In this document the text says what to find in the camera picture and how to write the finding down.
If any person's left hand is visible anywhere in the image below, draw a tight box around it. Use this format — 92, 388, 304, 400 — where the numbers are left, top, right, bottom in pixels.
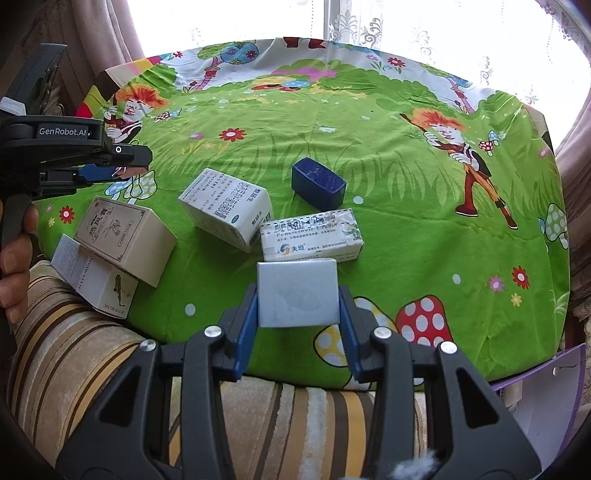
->
0, 203, 40, 325

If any grey box with tooth logo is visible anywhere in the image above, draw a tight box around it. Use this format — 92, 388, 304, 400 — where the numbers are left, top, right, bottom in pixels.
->
256, 258, 341, 329

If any striped beige cushion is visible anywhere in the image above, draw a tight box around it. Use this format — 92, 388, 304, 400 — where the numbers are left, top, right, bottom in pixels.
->
9, 260, 430, 480

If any white printed medicine box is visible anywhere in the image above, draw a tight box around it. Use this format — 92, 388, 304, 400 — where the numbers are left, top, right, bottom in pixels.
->
178, 167, 274, 254

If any crumpled white cream box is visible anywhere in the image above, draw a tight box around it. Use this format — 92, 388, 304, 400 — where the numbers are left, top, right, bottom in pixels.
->
260, 209, 365, 264

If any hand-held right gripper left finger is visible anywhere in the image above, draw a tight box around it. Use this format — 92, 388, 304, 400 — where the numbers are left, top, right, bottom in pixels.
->
55, 283, 259, 480

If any cartoon printed green cloth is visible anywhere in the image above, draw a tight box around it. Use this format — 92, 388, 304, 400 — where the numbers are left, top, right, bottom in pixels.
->
34, 37, 572, 391

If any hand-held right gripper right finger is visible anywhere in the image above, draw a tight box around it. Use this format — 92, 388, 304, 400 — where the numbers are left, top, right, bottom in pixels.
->
338, 285, 542, 480

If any white lace curtain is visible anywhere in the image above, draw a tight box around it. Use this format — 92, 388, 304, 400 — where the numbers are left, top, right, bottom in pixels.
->
139, 0, 580, 109

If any white box with figure print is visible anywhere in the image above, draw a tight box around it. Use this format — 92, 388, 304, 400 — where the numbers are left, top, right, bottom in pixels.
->
51, 234, 140, 319

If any purple cardboard storage box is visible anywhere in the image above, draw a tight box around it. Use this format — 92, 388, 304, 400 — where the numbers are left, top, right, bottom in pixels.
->
491, 344, 588, 468

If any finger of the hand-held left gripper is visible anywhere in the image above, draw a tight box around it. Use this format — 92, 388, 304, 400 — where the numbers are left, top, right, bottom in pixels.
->
90, 143, 154, 169
39, 165, 126, 186

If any dark blue box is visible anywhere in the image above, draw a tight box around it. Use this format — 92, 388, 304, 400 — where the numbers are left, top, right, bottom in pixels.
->
291, 157, 347, 211

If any beige printed box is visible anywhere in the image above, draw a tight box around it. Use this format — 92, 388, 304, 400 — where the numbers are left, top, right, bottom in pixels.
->
74, 196, 178, 288

